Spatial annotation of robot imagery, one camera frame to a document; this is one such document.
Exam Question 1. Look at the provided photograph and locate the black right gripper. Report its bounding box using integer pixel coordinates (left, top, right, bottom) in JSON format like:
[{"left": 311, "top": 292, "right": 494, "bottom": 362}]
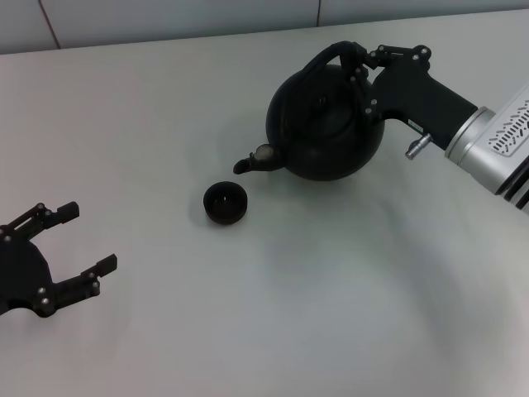
[{"left": 348, "top": 42, "right": 480, "bottom": 151}]

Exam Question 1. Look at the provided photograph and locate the black round teapot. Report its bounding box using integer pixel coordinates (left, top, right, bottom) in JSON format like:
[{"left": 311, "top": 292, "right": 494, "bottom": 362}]
[{"left": 232, "top": 40, "right": 388, "bottom": 182}]

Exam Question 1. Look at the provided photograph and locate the right gripper cable with plugs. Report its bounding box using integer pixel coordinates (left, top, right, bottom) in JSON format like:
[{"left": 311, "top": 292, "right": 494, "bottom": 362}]
[{"left": 404, "top": 133, "right": 433, "bottom": 160}]

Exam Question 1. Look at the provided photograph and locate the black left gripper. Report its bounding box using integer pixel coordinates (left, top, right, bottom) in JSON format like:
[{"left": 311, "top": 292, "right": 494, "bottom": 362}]
[{"left": 0, "top": 201, "right": 118, "bottom": 319}]

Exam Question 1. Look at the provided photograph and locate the small dark teacup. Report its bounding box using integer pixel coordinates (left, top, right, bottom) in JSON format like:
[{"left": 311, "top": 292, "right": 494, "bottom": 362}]
[{"left": 202, "top": 180, "right": 250, "bottom": 227}]

